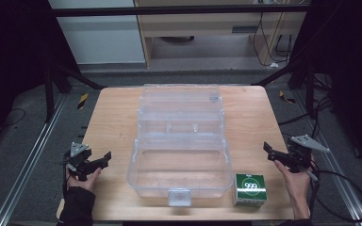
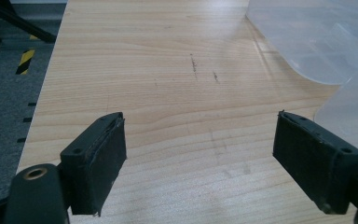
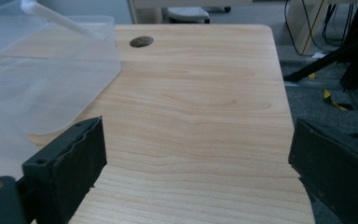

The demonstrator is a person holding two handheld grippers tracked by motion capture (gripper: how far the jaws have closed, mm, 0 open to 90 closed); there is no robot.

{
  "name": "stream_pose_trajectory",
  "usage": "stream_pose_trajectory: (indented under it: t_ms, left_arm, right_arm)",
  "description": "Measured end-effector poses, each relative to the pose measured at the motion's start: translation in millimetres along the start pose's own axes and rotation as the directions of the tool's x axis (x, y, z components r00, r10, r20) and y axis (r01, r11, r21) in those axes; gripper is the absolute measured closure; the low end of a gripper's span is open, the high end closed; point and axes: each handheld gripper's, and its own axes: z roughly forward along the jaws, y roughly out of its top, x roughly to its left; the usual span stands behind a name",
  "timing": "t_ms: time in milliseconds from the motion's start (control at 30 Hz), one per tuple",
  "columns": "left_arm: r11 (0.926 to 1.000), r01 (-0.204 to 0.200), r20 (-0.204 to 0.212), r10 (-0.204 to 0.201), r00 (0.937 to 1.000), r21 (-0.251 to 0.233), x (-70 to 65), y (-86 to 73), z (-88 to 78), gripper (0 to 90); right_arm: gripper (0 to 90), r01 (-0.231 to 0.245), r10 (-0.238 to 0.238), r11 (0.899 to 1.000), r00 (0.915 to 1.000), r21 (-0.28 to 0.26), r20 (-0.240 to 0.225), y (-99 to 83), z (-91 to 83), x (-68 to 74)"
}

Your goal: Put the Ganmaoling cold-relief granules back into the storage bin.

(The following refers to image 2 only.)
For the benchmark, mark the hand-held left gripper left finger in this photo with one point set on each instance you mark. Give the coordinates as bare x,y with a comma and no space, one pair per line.
96,168

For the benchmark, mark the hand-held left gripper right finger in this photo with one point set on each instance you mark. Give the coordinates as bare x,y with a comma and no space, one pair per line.
317,161

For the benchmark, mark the clear plastic bag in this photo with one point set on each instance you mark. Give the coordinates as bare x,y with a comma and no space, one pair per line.
329,40

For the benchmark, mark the yellow black hazard tape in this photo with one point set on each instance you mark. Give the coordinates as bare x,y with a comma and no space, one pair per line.
25,61

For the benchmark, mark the black metal stand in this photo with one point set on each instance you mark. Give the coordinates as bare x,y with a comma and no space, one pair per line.
3,21

